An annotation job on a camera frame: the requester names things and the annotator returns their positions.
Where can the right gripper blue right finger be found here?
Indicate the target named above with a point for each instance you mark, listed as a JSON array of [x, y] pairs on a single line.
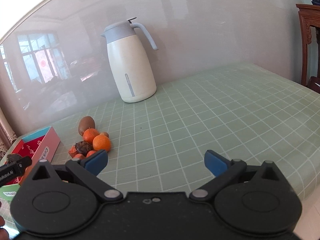
[[226, 173]]

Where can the small brown nut fruit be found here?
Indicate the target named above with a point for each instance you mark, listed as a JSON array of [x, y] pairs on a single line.
[[104, 134]]

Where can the white thermos jug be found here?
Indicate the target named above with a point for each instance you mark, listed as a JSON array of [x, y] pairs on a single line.
[[129, 62]]

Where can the brown kiwi fruit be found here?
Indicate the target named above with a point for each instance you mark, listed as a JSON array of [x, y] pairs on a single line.
[[85, 123]]

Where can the dark dried mangosteen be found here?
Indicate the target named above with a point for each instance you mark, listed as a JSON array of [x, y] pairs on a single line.
[[83, 147]]

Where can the small orange fruit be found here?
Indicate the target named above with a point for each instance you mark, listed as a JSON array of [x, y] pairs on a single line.
[[79, 156], [90, 153], [73, 152]]

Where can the orange tangerine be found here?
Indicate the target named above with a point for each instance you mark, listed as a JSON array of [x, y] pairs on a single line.
[[101, 142], [90, 134]]

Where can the small orange fruit right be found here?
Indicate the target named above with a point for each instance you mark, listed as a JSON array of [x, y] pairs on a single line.
[[90, 153]]

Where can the orange tangerine front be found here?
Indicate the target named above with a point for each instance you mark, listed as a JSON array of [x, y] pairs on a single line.
[[101, 142]]

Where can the small orange fruit bottom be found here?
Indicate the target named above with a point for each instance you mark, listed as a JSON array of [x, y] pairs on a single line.
[[79, 156]]

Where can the small orange fruit left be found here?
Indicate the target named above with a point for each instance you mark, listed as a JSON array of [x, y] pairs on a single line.
[[73, 152]]

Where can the green sticker tag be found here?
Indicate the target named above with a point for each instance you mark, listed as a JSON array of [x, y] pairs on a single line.
[[8, 192]]

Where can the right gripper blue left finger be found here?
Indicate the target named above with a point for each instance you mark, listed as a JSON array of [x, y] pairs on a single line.
[[85, 173]]

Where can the red pink cardboard box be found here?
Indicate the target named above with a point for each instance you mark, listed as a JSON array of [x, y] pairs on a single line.
[[41, 144]]

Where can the orange tangerine rear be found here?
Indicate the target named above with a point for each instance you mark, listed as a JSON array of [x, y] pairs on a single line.
[[90, 134]]

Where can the green checked tablecloth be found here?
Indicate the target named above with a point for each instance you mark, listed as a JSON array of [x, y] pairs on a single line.
[[239, 111]]

